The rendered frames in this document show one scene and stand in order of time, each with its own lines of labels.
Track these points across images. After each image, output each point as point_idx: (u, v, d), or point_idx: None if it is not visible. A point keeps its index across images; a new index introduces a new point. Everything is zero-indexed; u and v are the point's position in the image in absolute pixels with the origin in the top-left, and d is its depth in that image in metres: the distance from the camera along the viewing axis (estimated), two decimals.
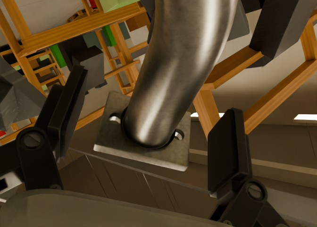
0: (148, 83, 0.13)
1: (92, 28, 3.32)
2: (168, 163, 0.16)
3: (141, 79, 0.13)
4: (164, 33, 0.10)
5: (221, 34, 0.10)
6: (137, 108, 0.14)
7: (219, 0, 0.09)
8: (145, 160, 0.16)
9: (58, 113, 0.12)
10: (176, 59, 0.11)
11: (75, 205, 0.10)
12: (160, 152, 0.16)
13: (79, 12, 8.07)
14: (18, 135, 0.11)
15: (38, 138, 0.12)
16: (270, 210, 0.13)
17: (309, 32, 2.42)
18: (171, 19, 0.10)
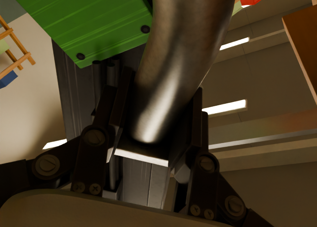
0: (146, 81, 0.13)
1: None
2: (167, 161, 0.16)
3: (139, 77, 0.13)
4: (162, 30, 0.10)
5: (218, 31, 0.10)
6: (135, 106, 0.14)
7: None
8: (144, 159, 0.16)
9: (116, 112, 0.13)
10: (173, 56, 0.11)
11: (75, 205, 0.10)
12: (159, 151, 0.16)
13: None
14: (86, 128, 0.12)
15: (100, 138, 0.12)
16: (222, 183, 0.13)
17: None
18: (168, 16, 0.10)
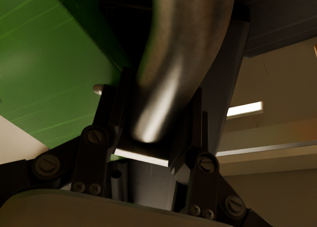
0: (145, 81, 0.13)
1: None
2: (167, 161, 0.16)
3: (139, 77, 0.13)
4: (162, 30, 0.10)
5: (218, 31, 0.10)
6: (135, 106, 0.14)
7: None
8: (144, 159, 0.16)
9: (116, 112, 0.13)
10: (173, 56, 0.11)
11: (75, 205, 0.10)
12: (159, 151, 0.16)
13: None
14: (86, 128, 0.12)
15: (100, 138, 0.12)
16: (222, 183, 0.13)
17: None
18: (168, 15, 0.10)
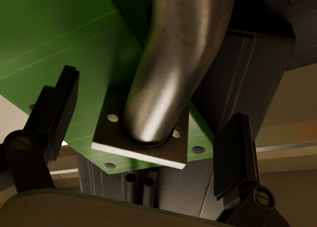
0: (145, 80, 0.13)
1: None
2: (166, 160, 0.16)
3: (139, 76, 0.13)
4: (161, 28, 0.10)
5: (218, 29, 0.10)
6: (135, 105, 0.14)
7: None
8: (144, 158, 0.16)
9: (47, 116, 0.12)
10: (173, 54, 0.11)
11: (75, 205, 0.10)
12: (158, 150, 0.16)
13: None
14: (5, 139, 0.11)
15: (26, 141, 0.11)
16: (278, 217, 0.13)
17: None
18: (167, 13, 0.10)
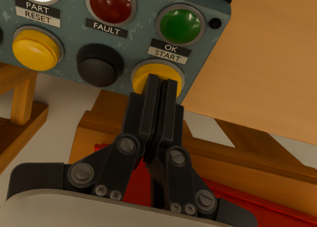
0: None
1: None
2: None
3: None
4: None
5: None
6: None
7: None
8: None
9: (146, 121, 0.13)
10: None
11: (75, 205, 0.10)
12: None
13: None
14: (120, 135, 0.13)
15: (131, 147, 0.12)
16: (194, 177, 0.13)
17: None
18: None
